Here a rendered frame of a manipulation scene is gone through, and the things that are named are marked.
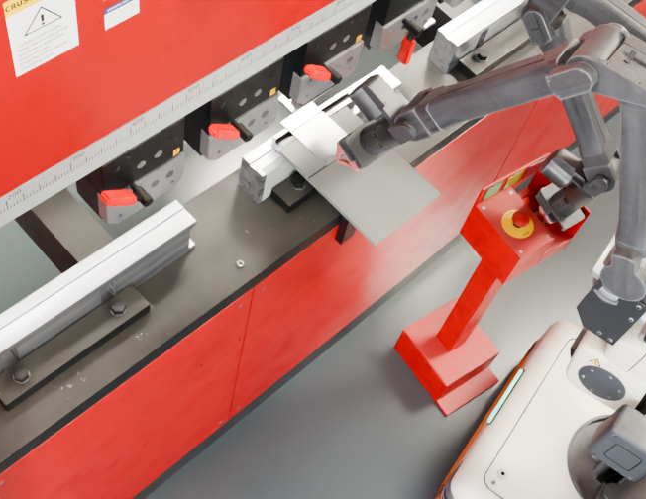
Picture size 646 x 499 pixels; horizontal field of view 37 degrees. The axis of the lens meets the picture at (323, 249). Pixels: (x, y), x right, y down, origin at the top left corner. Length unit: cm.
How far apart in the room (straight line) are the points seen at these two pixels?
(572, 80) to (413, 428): 156
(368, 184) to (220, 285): 34
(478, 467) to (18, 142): 152
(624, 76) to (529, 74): 16
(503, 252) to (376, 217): 44
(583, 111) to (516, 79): 54
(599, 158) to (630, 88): 68
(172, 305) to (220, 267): 12
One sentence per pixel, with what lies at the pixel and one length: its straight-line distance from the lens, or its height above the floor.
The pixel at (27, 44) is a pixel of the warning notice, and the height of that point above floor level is 163.
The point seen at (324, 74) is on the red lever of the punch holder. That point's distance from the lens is 158.
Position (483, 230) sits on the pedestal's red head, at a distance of 213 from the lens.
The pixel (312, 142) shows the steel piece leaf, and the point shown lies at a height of 100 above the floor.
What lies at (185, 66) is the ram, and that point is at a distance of 135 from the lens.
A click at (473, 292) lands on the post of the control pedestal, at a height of 42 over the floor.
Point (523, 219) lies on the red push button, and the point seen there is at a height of 81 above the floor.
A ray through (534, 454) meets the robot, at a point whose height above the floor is 28.
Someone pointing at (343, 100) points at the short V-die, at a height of 99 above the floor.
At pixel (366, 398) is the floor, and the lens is 270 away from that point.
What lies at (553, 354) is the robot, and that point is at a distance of 259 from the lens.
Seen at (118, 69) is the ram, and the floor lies 150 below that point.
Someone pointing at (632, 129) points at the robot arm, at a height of 150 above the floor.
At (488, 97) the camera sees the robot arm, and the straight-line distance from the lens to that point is 147.
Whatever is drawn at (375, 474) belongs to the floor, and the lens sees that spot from 263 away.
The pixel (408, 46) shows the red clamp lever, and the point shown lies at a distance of 178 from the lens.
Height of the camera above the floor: 245
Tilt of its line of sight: 58 degrees down
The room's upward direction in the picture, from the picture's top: 17 degrees clockwise
